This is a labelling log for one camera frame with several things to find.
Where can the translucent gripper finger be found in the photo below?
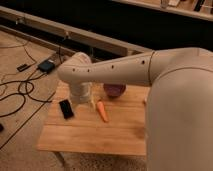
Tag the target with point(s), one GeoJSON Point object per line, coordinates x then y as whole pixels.
{"type": "Point", "coordinates": [92, 102]}

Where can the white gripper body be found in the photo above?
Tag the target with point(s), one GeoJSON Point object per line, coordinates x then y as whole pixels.
{"type": "Point", "coordinates": [80, 93]}

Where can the orange pepper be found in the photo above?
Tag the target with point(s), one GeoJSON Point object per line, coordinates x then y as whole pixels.
{"type": "Point", "coordinates": [102, 111]}

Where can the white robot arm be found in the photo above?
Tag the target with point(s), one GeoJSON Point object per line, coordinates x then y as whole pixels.
{"type": "Point", "coordinates": [179, 108]}

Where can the black phone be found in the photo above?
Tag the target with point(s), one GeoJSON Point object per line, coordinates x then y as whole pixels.
{"type": "Point", "coordinates": [66, 109]}

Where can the purple bowl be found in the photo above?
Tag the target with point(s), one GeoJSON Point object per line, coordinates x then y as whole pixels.
{"type": "Point", "coordinates": [114, 91]}

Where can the dark power adapter box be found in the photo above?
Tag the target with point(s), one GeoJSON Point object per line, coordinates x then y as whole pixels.
{"type": "Point", "coordinates": [46, 66]}

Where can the wooden table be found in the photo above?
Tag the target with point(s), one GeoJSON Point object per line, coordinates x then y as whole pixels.
{"type": "Point", "coordinates": [86, 132]}

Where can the small black device on floor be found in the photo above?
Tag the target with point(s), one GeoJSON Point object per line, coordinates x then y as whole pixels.
{"type": "Point", "coordinates": [23, 67]}

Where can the long metal rail frame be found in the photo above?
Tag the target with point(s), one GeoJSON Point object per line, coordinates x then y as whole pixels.
{"type": "Point", "coordinates": [75, 34]}

